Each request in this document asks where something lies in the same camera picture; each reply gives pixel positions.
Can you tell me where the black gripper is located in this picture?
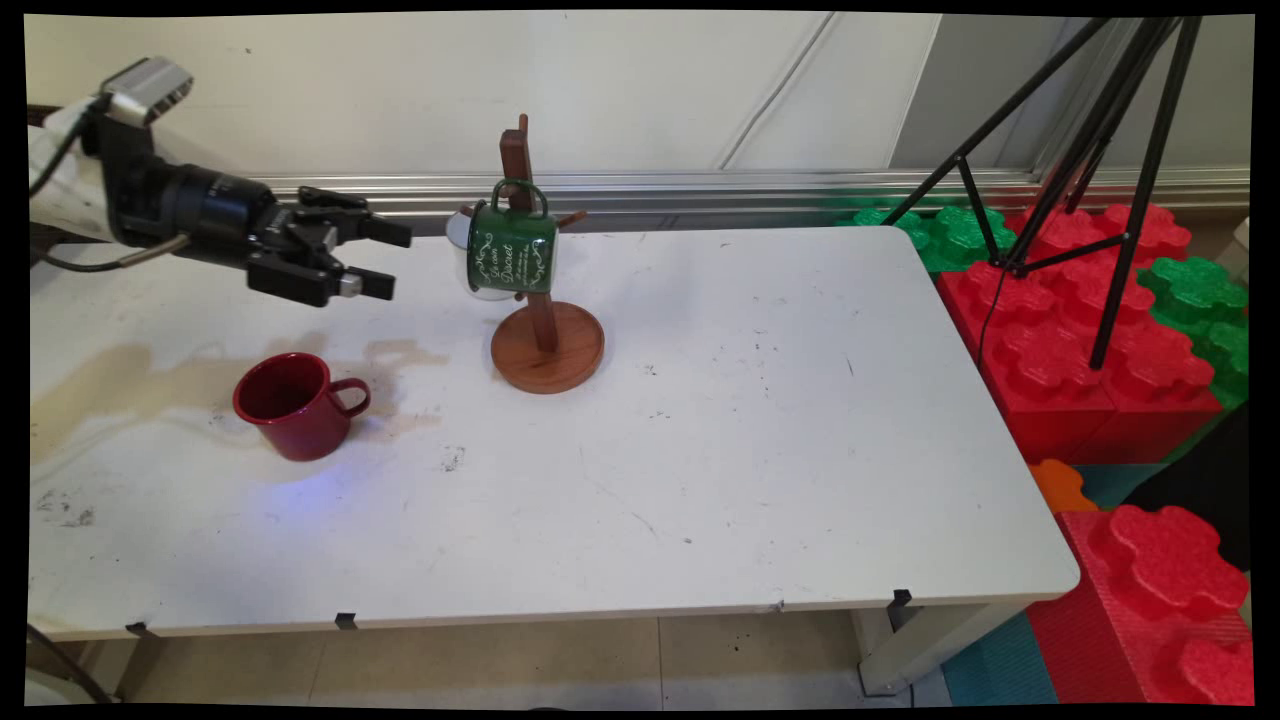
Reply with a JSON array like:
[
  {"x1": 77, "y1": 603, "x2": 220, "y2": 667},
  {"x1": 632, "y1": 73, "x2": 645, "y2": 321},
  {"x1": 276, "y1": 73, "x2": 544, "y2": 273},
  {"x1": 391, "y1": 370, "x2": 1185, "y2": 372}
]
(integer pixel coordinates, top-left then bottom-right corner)
[{"x1": 95, "y1": 120, "x2": 414, "y2": 309}]

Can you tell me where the green enamel mug white lettering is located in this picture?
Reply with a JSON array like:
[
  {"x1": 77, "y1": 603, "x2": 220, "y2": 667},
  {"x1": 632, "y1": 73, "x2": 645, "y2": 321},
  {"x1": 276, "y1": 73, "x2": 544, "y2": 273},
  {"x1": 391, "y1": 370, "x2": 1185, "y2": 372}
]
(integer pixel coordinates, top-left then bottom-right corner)
[{"x1": 466, "y1": 178, "x2": 558, "y2": 295}]

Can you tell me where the red enamel mug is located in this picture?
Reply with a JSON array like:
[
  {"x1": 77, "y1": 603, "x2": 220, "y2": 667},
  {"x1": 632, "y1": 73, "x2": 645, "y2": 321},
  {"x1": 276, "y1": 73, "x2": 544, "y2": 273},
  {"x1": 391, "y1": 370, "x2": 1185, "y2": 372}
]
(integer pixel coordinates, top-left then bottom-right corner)
[{"x1": 232, "y1": 351, "x2": 372, "y2": 463}]

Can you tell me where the wooden mug tree stand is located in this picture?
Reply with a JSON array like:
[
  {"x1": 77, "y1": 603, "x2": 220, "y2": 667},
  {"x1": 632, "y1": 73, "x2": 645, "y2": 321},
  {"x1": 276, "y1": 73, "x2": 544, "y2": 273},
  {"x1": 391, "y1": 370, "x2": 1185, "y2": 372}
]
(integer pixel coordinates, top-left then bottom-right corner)
[{"x1": 459, "y1": 113, "x2": 607, "y2": 396}]

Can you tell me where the green foam block flat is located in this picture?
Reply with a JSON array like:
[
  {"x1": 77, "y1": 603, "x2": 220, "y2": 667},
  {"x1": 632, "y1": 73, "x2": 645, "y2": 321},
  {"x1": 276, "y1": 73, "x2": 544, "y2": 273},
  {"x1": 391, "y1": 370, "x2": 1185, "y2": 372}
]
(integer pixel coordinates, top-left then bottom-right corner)
[{"x1": 835, "y1": 204, "x2": 1018, "y2": 274}]

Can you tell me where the white table leg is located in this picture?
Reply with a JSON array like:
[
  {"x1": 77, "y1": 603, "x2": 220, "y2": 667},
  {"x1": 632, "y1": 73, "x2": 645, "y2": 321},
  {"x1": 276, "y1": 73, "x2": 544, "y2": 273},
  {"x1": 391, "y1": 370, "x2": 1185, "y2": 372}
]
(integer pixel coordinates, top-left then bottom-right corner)
[{"x1": 850, "y1": 600, "x2": 1023, "y2": 698}]

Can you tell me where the large red foam block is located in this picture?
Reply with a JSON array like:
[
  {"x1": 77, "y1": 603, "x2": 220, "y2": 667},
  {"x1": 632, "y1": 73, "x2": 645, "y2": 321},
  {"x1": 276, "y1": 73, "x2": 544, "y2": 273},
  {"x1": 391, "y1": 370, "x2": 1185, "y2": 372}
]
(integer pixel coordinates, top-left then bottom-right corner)
[{"x1": 934, "y1": 199, "x2": 1225, "y2": 467}]

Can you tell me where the orange foam block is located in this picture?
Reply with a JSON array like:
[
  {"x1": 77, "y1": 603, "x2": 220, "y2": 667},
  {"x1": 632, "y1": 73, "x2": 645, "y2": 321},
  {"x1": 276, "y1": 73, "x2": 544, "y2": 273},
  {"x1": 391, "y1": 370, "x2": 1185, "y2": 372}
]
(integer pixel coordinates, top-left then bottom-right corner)
[{"x1": 1027, "y1": 458, "x2": 1100, "y2": 515}]

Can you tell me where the black tripod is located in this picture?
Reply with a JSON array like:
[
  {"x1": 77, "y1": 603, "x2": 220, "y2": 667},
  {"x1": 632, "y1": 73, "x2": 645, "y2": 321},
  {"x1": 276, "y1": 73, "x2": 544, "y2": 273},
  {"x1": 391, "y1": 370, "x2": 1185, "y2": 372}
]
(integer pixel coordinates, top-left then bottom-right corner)
[{"x1": 880, "y1": 15, "x2": 1204, "y2": 372}]

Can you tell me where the green foam block stacked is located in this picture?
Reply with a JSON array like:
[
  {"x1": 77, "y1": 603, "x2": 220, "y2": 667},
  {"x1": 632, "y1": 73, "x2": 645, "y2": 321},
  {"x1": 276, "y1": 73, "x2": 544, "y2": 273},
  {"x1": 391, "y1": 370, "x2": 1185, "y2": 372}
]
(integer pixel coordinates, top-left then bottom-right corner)
[{"x1": 1136, "y1": 256, "x2": 1251, "y2": 413}]

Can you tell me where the red foam block ribbed side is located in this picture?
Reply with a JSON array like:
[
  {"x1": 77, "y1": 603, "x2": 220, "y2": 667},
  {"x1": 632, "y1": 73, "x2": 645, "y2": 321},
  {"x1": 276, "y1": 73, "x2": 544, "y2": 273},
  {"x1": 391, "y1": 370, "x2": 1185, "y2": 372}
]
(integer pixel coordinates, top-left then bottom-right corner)
[{"x1": 1026, "y1": 503, "x2": 1255, "y2": 706}]

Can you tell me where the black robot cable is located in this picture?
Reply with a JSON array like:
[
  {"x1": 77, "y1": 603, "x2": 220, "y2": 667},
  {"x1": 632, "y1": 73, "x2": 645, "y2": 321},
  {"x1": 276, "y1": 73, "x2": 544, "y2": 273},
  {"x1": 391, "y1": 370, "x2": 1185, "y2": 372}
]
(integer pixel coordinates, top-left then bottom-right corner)
[{"x1": 30, "y1": 234, "x2": 191, "y2": 275}]

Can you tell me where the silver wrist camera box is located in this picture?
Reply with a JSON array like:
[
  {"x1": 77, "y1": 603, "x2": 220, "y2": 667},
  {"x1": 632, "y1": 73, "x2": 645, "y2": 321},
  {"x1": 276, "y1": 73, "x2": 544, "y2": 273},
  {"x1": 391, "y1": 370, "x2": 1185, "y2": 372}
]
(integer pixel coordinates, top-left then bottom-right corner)
[{"x1": 99, "y1": 56, "x2": 195, "y2": 128}]

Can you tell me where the aluminium wall rail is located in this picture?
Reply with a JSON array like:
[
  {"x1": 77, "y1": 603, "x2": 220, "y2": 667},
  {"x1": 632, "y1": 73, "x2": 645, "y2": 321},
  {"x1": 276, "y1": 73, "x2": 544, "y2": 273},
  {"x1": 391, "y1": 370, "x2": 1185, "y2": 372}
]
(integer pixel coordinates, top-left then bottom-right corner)
[{"x1": 245, "y1": 167, "x2": 1251, "y2": 242}]

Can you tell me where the white wall cable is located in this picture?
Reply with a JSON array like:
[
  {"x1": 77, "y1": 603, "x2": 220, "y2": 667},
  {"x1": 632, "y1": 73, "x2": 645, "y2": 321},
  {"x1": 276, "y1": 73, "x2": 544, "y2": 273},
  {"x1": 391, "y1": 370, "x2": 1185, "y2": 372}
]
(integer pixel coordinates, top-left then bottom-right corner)
[{"x1": 718, "y1": 12, "x2": 837, "y2": 171}]

